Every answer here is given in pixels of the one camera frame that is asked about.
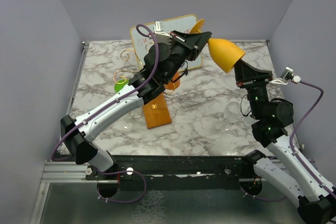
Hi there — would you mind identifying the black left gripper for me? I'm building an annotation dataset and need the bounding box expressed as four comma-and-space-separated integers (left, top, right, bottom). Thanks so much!
163, 30, 212, 83

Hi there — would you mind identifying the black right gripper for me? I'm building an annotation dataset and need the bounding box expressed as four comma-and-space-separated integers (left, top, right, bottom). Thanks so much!
233, 56, 272, 120

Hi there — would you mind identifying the yellow plastic wine glass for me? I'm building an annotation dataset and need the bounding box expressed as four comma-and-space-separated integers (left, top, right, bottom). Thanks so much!
188, 18, 246, 74

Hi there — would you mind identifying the orange plastic wine glass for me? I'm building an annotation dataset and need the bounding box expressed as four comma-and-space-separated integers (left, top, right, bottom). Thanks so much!
164, 72, 181, 93

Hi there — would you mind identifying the green plastic wine glass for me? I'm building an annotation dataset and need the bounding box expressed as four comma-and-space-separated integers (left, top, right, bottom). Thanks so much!
114, 79, 129, 93

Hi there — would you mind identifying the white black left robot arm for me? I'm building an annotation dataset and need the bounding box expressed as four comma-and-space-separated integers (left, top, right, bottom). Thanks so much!
60, 31, 212, 179

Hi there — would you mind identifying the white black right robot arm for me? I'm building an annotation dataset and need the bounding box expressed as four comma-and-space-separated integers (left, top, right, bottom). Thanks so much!
234, 59, 335, 223

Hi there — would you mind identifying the clear wine glass middle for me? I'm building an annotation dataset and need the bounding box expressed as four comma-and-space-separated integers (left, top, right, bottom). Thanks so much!
221, 101, 242, 132

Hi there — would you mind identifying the clear wine glass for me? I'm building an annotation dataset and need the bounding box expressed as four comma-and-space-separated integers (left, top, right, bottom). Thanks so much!
122, 112, 135, 129
243, 106, 256, 126
221, 101, 242, 132

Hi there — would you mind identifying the clear wine glass right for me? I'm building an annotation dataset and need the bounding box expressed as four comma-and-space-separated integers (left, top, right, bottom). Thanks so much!
243, 106, 256, 126

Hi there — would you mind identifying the wooden rack base board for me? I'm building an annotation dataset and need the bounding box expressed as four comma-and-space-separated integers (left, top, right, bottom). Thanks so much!
142, 94, 172, 129

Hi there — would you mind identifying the clear wine glass left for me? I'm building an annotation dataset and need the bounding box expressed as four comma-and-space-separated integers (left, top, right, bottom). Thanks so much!
122, 112, 135, 129

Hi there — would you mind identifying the yellow framed whiteboard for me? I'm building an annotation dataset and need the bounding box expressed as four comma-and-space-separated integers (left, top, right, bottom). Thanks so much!
130, 14, 197, 69

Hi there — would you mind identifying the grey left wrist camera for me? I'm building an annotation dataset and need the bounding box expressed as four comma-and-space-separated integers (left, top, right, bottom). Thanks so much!
154, 21, 172, 46

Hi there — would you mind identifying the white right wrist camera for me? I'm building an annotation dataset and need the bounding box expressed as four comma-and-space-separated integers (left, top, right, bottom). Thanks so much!
269, 67, 301, 86

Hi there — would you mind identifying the gold wire wine glass rack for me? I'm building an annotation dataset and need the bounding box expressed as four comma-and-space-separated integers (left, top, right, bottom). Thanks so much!
113, 49, 176, 94

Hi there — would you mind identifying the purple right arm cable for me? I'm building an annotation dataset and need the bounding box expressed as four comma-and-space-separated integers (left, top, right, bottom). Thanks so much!
289, 79, 336, 198

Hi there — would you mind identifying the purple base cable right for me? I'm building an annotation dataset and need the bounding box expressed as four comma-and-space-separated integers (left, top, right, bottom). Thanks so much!
241, 155, 289, 203

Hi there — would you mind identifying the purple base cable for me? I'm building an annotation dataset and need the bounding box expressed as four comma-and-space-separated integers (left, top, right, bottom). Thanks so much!
241, 155, 289, 203
96, 170, 147, 204

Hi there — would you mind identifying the black mounting rail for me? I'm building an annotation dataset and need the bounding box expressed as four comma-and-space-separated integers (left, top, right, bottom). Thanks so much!
86, 155, 257, 190

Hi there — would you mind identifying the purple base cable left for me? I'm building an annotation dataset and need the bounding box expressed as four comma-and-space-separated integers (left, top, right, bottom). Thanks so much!
96, 170, 147, 204

